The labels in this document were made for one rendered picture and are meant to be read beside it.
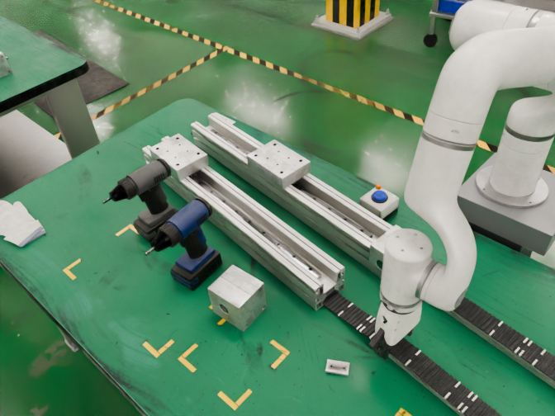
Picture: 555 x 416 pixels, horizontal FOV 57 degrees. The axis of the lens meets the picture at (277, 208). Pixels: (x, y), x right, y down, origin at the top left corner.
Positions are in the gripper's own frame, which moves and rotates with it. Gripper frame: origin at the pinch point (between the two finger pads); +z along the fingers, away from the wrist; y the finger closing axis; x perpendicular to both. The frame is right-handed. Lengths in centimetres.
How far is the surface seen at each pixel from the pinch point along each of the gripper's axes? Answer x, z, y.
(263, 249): 38.3, -3.8, -5.0
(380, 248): 16.8, -5.5, 14.7
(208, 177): 73, -4, 2
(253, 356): 20.8, 4.0, -23.9
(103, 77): 322, 80, 67
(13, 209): 111, 2, -46
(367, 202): 32.5, -2.0, 28.3
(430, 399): -12.9, 3.9, -3.3
